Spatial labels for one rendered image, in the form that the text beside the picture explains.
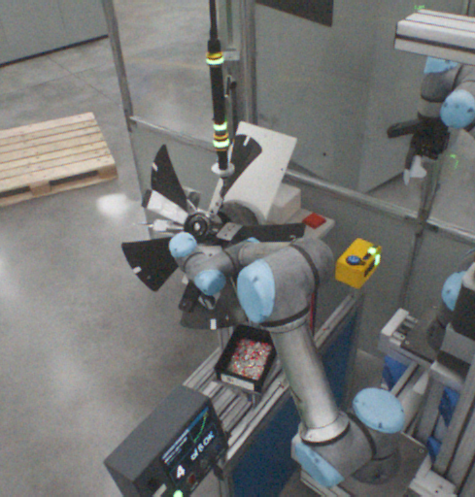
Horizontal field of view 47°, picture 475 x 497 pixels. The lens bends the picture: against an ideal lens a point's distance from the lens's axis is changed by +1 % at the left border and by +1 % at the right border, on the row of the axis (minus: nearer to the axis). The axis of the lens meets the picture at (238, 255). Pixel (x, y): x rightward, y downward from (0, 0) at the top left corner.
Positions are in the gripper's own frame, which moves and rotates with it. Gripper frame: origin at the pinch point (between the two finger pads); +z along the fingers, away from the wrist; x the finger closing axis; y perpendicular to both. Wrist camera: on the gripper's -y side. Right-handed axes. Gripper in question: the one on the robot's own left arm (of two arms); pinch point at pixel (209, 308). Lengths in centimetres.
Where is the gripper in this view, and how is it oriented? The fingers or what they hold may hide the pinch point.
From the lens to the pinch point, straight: 179.1
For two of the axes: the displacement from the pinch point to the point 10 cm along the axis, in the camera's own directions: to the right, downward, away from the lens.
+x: -8.0, -3.7, 4.8
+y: 5.6, -7.4, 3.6
